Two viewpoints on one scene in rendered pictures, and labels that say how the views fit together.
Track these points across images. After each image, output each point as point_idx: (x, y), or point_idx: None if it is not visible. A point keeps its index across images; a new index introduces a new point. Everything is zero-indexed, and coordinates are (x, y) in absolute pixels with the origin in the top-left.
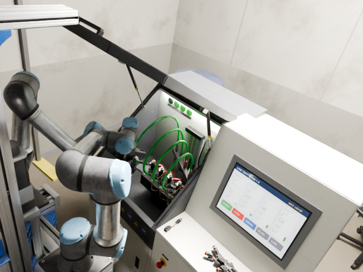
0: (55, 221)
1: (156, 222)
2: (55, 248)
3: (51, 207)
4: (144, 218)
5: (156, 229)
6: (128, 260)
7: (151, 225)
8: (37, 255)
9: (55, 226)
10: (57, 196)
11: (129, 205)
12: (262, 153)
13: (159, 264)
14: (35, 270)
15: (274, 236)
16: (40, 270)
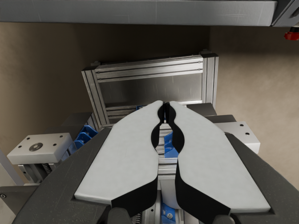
0: (88, 127)
1: (293, 6)
2: (159, 184)
3: (70, 152)
4: (233, 18)
5: (297, 20)
6: None
7: (268, 17)
8: (160, 210)
9: (90, 118)
10: (54, 157)
11: (159, 21)
12: None
13: (296, 38)
14: (174, 207)
15: None
16: (177, 205)
